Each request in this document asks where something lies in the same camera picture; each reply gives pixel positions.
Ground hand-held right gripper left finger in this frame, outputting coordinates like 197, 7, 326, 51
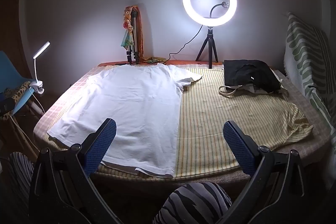
28, 118, 124, 224

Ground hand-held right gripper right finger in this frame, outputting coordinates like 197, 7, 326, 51
223, 120, 315, 224

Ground white t-shirt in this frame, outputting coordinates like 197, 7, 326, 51
47, 63, 203, 178

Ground yellow striped cloth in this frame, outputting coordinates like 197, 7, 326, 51
43, 64, 314, 180

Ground beige tote bag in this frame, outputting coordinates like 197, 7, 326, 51
219, 69, 289, 98

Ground black cloth bag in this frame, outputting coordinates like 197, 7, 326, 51
223, 59, 282, 93

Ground zebra striped pants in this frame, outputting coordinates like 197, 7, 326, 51
5, 152, 233, 224

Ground pink checked blanket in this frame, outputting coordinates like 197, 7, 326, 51
33, 64, 332, 185

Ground white clip lamp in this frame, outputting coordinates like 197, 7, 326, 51
29, 42, 50, 94

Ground leopard print cloth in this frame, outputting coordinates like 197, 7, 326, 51
4, 81, 30, 104

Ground green patterned cloth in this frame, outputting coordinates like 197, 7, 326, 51
143, 56, 166, 64

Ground small black tripod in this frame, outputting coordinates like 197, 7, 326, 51
195, 26, 219, 69

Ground colourful patterned scarf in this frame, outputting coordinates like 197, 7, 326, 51
120, 6, 137, 47

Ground folded silver tripod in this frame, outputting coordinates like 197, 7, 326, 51
127, 10, 141, 64

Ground green patterned cushion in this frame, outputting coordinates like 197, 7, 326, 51
283, 12, 336, 140

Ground orange cloth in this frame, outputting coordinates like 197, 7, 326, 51
133, 5, 146, 62

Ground blue chair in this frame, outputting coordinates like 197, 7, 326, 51
0, 50, 36, 115

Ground gooseneck phone holder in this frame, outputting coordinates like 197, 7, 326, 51
209, 1, 229, 18

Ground black power cable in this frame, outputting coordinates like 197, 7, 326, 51
165, 25, 204, 62

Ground white ring light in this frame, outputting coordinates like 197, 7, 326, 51
183, 0, 237, 25

